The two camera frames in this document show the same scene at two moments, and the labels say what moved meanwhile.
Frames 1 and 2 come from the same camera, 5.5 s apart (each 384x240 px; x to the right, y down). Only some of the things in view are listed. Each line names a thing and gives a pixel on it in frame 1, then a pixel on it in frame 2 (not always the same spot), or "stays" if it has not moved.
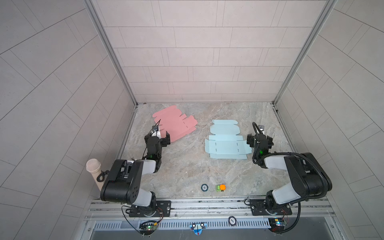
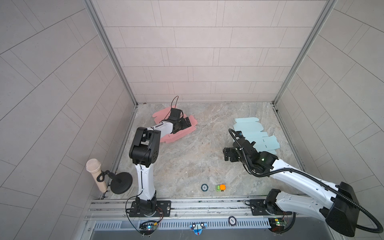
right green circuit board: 277,224 stays
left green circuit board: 147,228 stays
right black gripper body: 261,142 → 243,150
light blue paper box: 224,143 → 248,128
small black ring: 204,187 stays
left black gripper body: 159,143 → 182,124
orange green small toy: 221,187 stays
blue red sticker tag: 198,228 stays
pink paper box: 175,126 stays
